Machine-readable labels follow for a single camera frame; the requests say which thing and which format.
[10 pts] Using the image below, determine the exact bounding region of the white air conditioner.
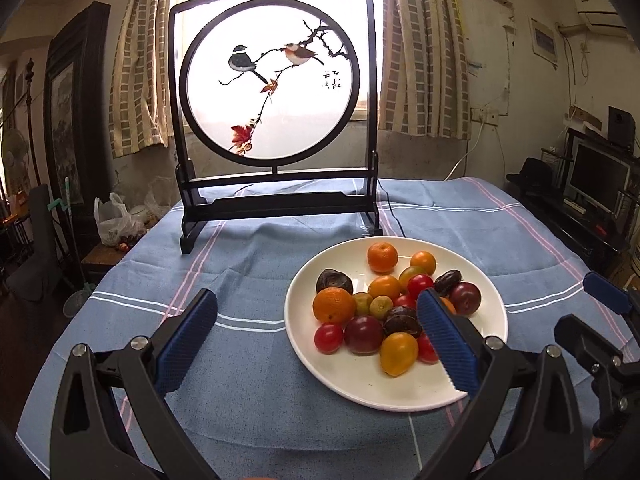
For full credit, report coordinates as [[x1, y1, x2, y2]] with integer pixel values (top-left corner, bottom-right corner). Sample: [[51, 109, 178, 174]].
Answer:
[[570, 0, 632, 37]]

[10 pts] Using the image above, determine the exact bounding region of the dark framed painting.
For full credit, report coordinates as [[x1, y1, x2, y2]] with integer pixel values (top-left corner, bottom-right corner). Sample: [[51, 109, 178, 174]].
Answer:
[[44, 2, 112, 221]]

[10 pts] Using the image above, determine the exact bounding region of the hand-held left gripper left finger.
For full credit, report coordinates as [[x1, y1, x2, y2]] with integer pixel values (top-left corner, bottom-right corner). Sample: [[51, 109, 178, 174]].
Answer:
[[49, 287, 221, 480]]

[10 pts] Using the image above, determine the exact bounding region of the checked curtain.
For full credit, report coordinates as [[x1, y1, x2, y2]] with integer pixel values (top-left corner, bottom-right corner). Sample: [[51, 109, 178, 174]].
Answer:
[[382, 0, 472, 140], [109, 0, 176, 159]]

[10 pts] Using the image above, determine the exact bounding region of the large textured orange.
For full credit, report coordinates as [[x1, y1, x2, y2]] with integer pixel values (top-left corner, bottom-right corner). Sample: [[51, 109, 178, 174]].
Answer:
[[313, 290, 357, 326]]

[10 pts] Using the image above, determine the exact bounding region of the small wooden side table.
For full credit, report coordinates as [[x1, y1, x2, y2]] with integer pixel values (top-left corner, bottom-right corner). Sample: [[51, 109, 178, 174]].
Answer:
[[80, 240, 132, 286]]

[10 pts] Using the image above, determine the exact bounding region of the bird painting table screen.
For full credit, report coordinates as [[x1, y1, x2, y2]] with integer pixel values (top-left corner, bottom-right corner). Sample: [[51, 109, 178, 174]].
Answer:
[[168, 0, 384, 256]]

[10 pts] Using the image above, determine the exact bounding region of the computer monitor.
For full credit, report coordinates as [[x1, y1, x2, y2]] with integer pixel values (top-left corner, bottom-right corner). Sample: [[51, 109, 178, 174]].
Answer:
[[565, 137, 632, 216]]

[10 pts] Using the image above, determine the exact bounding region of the blue striped tablecloth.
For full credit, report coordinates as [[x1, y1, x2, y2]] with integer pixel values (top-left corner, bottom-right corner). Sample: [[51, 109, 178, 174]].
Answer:
[[15, 176, 623, 480]]

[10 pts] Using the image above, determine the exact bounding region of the black speaker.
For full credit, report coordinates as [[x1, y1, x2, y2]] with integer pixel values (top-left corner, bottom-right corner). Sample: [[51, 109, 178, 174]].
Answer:
[[607, 106, 637, 148]]

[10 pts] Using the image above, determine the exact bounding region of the white power cable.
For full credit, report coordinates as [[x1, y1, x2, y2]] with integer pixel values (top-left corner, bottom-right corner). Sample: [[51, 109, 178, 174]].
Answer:
[[442, 120, 488, 181]]

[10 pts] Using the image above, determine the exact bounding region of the black hat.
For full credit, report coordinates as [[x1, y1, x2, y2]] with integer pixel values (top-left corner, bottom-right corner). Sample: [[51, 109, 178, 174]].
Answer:
[[506, 157, 554, 189]]

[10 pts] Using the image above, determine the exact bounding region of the dark chair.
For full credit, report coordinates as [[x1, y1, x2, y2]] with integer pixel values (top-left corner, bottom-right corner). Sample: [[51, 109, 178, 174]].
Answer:
[[7, 185, 67, 302]]

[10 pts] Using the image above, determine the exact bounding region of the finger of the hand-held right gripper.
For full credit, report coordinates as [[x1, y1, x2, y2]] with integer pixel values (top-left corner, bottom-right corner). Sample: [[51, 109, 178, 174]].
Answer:
[[553, 312, 640, 442], [582, 271, 640, 317]]

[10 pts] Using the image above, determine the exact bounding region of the white plastic bag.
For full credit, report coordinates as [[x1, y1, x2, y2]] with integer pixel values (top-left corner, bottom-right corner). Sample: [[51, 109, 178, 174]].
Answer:
[[94, 192, 135, 247]]

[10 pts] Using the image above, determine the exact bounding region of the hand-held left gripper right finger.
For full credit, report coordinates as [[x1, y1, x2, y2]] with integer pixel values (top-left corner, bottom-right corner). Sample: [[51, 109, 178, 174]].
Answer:
[[415, 287, 586, 480]]

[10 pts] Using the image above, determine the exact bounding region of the black cabinet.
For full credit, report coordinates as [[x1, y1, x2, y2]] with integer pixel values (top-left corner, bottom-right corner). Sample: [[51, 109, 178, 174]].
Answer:
[[507, 180, 631, 277]]

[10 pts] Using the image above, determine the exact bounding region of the white round plate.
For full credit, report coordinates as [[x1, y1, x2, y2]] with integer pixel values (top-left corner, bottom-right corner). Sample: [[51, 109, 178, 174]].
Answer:
[[284, 236, 509, 412]]

